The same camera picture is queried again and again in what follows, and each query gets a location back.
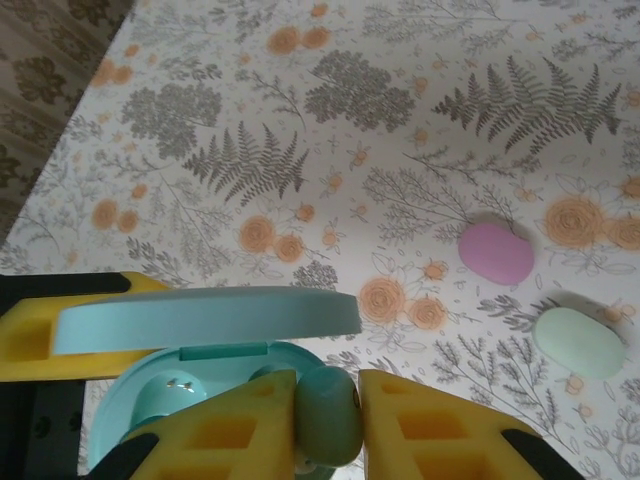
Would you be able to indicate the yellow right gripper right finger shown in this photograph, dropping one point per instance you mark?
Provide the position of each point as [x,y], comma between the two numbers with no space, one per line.
[440,440]

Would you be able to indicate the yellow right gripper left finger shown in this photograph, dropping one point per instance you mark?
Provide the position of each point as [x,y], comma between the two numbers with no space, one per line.
[225,440]

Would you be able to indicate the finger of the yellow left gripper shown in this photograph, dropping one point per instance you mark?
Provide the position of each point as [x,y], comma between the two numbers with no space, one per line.
[30,340]

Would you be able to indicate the blue earbud charging case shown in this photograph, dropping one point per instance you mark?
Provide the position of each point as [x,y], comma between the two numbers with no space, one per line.
[200,320]

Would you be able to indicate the mint green earbud charging case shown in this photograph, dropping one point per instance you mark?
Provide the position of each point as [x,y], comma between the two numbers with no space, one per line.
[580,345]

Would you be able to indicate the pink earbud charging case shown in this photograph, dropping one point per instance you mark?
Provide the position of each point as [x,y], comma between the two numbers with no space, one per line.
[495,255]

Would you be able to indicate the floral patterned table cover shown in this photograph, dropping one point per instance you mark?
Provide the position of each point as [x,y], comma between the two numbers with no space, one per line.
[350,75]

